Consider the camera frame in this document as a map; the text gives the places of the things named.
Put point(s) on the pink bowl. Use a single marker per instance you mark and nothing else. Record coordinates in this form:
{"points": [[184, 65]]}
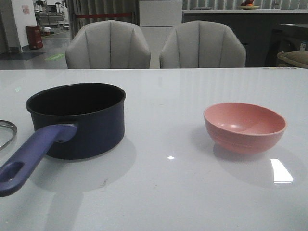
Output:
{"points": [[244, 128]]}

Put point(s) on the glass pot lid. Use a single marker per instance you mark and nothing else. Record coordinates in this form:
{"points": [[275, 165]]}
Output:
{"points": [[8, 131]]}

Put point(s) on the dark blue saucepan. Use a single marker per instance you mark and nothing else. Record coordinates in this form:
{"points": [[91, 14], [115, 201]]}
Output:
{"points": [[71, 122]]}

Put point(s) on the grey chair left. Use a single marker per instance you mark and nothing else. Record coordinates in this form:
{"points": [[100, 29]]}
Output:
{"points": [[108, 45]]}

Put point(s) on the grey chair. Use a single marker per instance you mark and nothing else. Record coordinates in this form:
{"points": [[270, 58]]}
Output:
{"points": [[108, 45], [202, 44]]}

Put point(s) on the grey chair right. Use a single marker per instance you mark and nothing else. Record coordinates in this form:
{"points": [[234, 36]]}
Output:
{"points": [[202, 44]]}

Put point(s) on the white refrigerator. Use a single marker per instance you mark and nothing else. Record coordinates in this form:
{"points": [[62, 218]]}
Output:
{"points": [[156, 18]]}

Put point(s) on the red barrier belt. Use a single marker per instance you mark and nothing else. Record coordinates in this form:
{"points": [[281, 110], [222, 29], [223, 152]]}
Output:
{"points": [[114, 15]]}

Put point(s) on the grey curtain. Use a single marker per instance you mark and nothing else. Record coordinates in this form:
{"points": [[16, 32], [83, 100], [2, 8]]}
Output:
{"points": [[89, 7]]}

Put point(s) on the dark kitchen counter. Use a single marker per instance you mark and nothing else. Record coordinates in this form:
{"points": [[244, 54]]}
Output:
{"points": [[252, 27]]}

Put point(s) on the fruit plate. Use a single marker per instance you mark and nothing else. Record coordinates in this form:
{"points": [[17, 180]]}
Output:
{"points": [[248, 5]]}

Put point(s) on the red bin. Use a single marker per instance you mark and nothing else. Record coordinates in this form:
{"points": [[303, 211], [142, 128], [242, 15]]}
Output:
{"points": [[34, 37]]}

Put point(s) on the dark floor mat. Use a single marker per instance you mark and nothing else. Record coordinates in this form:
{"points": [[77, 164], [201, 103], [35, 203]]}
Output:
{"points": [[20, 56]]}

